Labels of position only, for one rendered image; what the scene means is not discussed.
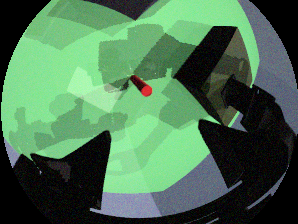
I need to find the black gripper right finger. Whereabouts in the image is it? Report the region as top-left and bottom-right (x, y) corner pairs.
(197, 119), (274, 189)

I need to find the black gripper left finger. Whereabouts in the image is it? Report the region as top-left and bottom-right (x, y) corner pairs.
(31, 129), (112, 210)

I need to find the dark red peg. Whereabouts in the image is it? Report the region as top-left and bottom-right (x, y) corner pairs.
(130, 75), (153, 97)

